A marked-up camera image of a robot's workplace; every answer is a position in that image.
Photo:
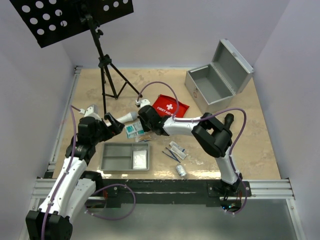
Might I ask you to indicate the teal gauze dressing packet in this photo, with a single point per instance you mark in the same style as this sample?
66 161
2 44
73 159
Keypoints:
135 127

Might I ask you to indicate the cotton swabs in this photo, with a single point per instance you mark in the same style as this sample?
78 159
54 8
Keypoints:
143 138

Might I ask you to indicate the red first aid pouch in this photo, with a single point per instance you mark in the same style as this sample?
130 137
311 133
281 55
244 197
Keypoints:
166 105

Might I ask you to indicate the black perforated music stand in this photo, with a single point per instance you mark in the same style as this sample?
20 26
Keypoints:
52 21

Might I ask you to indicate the white gauze pad packet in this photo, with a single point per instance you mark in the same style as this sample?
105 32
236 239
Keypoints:
139 158

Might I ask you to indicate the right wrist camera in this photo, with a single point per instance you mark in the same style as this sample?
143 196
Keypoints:
142 103

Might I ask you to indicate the grey compartment tray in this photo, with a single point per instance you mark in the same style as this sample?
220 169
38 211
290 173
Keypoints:
118 156

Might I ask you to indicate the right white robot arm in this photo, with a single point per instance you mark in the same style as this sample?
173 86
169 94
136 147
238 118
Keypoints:
214 136

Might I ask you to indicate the blue plastic tweezers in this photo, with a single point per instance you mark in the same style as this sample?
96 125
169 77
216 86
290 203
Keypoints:
170 154

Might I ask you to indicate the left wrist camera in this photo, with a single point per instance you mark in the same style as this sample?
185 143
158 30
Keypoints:
91 111

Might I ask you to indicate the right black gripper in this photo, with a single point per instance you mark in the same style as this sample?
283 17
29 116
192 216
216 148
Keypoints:
144 128

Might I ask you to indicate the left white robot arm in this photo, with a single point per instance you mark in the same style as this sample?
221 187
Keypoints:
53 220

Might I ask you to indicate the white wipe sachet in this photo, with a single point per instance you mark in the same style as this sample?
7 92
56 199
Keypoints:
178 152

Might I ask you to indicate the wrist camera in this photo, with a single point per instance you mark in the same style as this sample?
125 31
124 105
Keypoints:
142 103
91 111

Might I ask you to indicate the black flashlight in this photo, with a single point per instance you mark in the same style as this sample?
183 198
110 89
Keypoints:
228 120

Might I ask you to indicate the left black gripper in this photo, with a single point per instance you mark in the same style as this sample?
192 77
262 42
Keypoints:
115 127

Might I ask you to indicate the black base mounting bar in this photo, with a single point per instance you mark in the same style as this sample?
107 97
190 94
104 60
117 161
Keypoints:
212 193

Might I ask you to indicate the grey metal case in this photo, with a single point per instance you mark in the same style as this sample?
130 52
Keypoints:
214 85

